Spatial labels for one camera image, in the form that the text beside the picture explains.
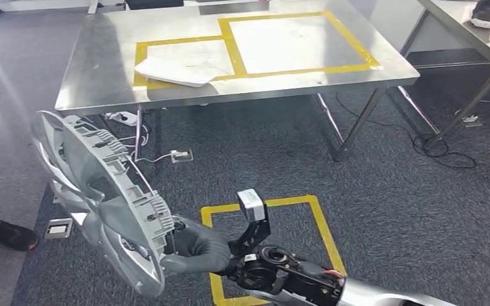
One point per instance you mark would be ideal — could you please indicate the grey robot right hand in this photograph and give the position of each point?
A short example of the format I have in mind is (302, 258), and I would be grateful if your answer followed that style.
(207, 253)

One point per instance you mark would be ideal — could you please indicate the silver plastic wheel cover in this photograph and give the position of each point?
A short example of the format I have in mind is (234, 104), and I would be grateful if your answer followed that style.
(114, 219)

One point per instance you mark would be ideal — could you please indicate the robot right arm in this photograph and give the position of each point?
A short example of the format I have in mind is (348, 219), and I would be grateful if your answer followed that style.
(295, 276)

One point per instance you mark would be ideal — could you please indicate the white flat plastic part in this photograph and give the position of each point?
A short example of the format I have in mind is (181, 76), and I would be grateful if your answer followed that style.
(173, 72)

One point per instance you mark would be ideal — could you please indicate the stainless steel workbench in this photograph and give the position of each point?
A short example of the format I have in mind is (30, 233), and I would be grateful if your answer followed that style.
(101, 50)

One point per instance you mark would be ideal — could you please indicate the metal floor socket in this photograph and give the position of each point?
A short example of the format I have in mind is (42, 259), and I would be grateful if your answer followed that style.
(58, 229)
(470, 120)
(182, 156)

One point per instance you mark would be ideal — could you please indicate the white power strip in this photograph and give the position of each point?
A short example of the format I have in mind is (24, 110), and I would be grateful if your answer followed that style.
(122, 118)

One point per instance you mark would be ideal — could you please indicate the person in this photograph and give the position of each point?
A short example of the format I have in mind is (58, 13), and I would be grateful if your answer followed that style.
(10, 236)

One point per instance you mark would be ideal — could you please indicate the stainless steel side table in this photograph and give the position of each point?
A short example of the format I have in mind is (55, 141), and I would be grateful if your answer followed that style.
(452, 12)

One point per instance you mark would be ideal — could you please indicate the black and white object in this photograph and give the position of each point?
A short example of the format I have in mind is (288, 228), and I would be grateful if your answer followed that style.
(488, 10)

